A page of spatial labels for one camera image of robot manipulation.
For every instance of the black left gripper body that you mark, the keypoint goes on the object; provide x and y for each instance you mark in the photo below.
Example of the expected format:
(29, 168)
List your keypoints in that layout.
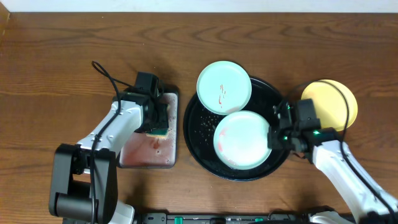
(158, 121)

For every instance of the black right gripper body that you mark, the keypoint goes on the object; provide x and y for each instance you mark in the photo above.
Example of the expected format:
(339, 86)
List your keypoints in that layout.
(278, 138)

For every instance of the green and yellow sponge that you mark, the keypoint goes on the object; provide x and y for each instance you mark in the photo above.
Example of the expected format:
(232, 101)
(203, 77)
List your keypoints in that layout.
(158, 133)

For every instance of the large mint green plate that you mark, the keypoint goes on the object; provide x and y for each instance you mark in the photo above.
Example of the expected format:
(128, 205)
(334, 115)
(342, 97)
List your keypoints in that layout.
(240, 140)

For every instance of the yellow plate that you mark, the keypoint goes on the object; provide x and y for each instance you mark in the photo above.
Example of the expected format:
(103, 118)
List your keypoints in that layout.
(333, 102)

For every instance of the rectangular black sponge tray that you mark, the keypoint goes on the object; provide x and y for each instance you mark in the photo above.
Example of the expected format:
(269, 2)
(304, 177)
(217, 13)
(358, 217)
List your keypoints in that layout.
(142, 151)

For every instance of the round black tray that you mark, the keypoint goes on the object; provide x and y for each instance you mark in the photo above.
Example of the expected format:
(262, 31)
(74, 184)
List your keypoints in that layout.
(199, 126)

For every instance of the small mint green plate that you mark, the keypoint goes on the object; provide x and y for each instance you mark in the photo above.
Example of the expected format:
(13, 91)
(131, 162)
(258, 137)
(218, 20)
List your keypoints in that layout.
(224, 87)

